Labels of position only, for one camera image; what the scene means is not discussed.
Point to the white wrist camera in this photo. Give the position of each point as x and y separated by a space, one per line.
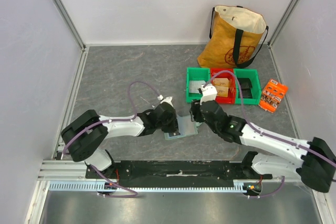
208 92
167 100

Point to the left green bin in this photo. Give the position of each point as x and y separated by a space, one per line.
196 74

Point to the brown cards in bin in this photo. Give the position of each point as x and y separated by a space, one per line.
224 86

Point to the black cards in bin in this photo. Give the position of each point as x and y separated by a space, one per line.
246 87

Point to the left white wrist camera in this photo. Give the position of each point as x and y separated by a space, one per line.
167 100

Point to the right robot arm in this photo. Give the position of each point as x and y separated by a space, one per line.
313 161

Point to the grey cable duct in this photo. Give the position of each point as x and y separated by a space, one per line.
102 186

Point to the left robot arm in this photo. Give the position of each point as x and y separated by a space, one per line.
84 135

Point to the green bin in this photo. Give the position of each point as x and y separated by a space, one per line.
252 74
196 74

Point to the red bin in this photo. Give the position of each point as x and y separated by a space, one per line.
231 98

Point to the orange packet box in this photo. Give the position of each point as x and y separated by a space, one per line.
272 95

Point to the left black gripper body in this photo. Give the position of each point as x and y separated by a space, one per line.
169 125

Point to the black credit card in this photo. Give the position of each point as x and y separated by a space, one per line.
174 135

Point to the right green bin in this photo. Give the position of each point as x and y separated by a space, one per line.
252 74

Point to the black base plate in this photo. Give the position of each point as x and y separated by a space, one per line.
150 173

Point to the yellow tote bag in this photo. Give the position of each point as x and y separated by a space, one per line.
234 35

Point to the aluminium frame rail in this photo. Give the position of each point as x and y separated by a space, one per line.
67 170

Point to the silver cards in bin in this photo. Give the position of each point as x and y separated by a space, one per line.
195 85

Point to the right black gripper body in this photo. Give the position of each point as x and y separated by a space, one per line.
196 110

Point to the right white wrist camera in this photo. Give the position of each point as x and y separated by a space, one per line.
208 92

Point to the light green card holder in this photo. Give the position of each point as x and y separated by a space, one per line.
186 127

